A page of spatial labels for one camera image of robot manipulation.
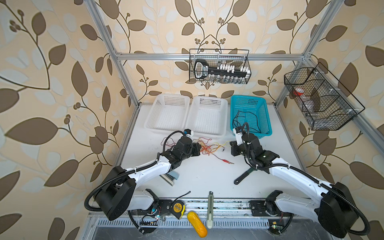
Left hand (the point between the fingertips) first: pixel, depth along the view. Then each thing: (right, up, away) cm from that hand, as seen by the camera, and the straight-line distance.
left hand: (202, 144), depth 83 cm
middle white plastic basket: (+5, +16, +31) cm, 35 cm away
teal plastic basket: (+40, +22, +32) cm, 56 cm away
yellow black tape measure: (-13, -29, -12) cm, 34 cm away
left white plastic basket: (-25, +20, +33) cm, 46 cm away
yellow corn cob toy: (-3, -33, -16) cm, 37 cm away
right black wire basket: (+60, +22, -11) cm, 65 cm away
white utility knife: (+3, -33, -13) cm, 36 cm away
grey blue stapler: (-19, -18, -1) cm, 26 cm away
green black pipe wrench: (+21, -19, 0) cm, 28 cm away
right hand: (+16, +1, 0) cm, 16 cm away
